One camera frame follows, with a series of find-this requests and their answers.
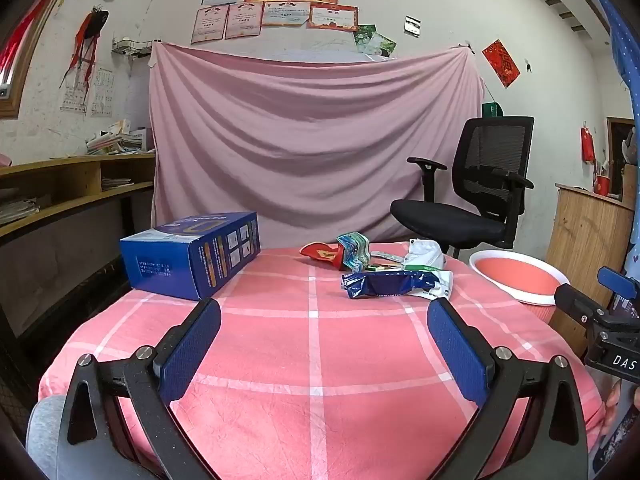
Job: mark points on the wooden shelf desk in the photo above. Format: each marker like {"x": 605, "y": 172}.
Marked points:
{"x": 60, "y": 165}

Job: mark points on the small black white picture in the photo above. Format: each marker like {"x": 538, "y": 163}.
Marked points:
{"x": 411, "y": 26}

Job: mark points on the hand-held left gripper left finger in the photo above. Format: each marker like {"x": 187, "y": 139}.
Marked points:
{"x": 192, "y": 345}

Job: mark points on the reddish window curtain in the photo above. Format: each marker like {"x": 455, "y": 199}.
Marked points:
{"x": 20, "y": 35}

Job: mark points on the red white-rimmed plastic bin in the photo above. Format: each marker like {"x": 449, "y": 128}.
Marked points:
{"x": 520, "y": 275}

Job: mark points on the red cup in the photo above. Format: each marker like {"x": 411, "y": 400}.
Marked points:
{"x": 602, "y": 185}

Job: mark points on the blue foil wrapper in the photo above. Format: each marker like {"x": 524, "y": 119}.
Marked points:
{"x": 385, "y": 284}

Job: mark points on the blue dotted printed curtain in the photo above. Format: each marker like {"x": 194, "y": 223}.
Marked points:
{"x": 627, "y": 60}

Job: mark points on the brown wooden frame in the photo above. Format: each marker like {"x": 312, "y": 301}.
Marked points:
{"x": 611, "y": 150}

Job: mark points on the white packet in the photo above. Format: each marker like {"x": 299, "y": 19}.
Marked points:
{"x": 425, "y": 252}

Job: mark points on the green plant photo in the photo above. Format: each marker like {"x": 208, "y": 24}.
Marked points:
{"x": 363, "y": 34}
{"x": 384, "y": 45}

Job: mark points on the pink hanging cloth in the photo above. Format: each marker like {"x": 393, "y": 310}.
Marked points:
{"x": 300, "y": 150}

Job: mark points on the wooden window frame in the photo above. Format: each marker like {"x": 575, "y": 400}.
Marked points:
{"x": 17, "y": 95}

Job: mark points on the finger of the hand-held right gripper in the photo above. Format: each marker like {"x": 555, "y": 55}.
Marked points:
{"x": 620, "y": 280}
{"x": 575, "y": 302}

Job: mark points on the red diamond paper decoration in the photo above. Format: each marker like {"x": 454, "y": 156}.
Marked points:
{"x": 501, "y": 62}

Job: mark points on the red thermos flask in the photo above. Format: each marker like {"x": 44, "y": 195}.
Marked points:
{"x": 588, "y": 145}

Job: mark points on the green sign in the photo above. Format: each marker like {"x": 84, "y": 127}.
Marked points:
{"x": 491, "y": 109}

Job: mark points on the pile of newspapers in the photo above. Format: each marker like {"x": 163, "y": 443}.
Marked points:
{"x": 17, "y": 210}

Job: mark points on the papers in shelf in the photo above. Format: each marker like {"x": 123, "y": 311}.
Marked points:
{"x": 117, "y": 183}

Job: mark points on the red snack packet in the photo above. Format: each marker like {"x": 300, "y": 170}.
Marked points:
{"x": 320, "y": 251}

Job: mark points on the wooden cabinet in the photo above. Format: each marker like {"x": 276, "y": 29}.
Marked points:
{"x": 585, "y": 230}

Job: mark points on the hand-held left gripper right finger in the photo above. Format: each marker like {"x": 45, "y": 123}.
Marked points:
{"x": 457, "y": 350}

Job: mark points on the person's grey trouser leg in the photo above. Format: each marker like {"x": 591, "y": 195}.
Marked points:
{"x": 42, "y": 435}

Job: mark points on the blue cardboard box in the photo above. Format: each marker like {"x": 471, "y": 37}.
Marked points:
{"x": 190, "y": 260}

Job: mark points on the red black hanging kite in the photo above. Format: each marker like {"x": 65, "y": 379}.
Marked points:
{"x": 87, "y": 30}

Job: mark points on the stack of books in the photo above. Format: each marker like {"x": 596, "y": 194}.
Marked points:
{"x": 112, "y": 142}

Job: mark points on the black mesh office chair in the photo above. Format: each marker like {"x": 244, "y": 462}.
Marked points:
{"x": 450, "y": 220}

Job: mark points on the teal colourful snack packet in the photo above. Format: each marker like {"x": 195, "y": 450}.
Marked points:
{"x": 355, "y": 252}

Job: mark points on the paper wall calendar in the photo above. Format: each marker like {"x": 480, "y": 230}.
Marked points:
{"x": 73, "y": 99}
{"x": 103, "y": 92}

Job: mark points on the pink checked blanket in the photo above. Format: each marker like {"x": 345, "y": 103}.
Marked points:
{"x": 310, "y": 360}

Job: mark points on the white sachet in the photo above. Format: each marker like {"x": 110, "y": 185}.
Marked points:
{"x": 387, "y": 256}

